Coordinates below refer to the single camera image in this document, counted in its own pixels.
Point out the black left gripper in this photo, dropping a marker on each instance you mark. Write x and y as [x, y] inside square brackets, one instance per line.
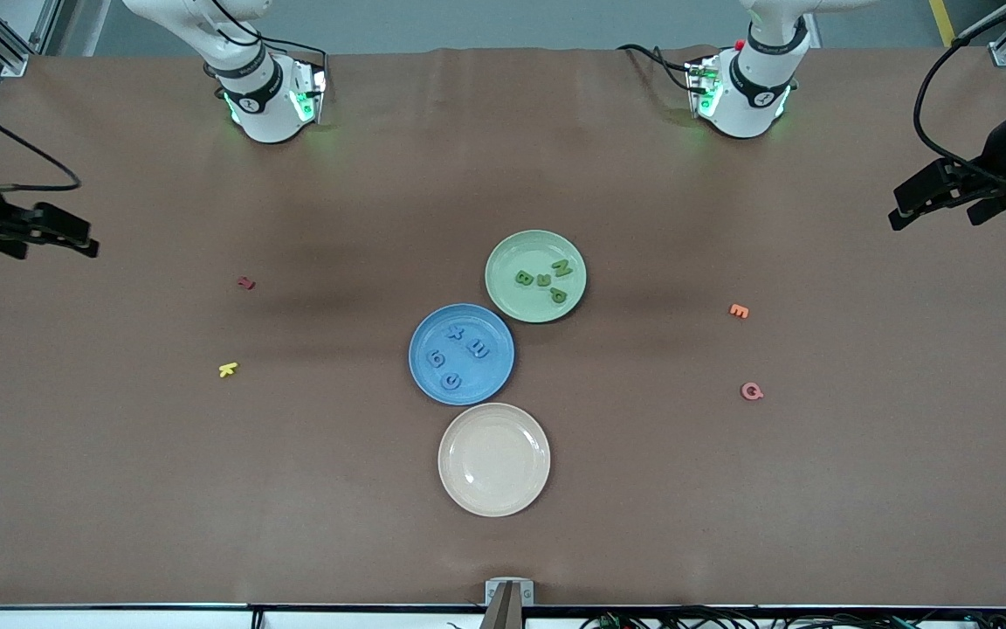
[1003, 149]

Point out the green foam letter N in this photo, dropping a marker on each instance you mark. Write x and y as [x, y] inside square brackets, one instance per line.
[561, 268]

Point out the blue foam letter g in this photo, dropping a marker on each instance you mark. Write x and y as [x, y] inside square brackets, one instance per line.
[437, 358]

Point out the green foam letter P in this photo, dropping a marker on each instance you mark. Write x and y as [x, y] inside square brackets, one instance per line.
[553, 298]

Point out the blue foam letter x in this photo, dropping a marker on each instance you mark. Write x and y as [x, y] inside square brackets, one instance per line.
[454, 331]

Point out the blue foam letter e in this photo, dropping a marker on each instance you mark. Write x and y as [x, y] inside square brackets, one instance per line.
[451, 381]

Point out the green foam letter B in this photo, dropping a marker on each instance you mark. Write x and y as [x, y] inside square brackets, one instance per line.
[524, 278]

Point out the blue foam letter m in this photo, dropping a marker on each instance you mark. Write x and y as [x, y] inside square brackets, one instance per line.
[477, 349]

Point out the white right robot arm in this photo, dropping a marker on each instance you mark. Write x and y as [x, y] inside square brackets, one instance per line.
[258, 96]

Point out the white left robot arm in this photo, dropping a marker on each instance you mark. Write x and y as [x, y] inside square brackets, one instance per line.
[752, 87]

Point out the yellow foam letter k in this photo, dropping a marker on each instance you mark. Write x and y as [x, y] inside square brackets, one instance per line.
[228, 369]

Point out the orange foam letter E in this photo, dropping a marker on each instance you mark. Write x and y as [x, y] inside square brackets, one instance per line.
[739, 310]

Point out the pink foam letter Q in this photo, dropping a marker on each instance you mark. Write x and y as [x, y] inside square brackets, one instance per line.
[743, 391]

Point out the white table edge board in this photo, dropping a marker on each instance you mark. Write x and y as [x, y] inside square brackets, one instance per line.
[75, 620]
[363, 622]

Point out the green plate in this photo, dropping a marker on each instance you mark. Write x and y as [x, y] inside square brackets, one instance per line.
[512, 301]

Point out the blue plate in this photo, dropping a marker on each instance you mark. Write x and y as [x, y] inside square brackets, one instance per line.
[477, 389]

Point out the beige plate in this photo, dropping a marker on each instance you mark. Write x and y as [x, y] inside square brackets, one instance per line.
[494, 459]

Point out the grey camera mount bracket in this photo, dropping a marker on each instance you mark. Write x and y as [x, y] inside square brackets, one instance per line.
[509, 603]

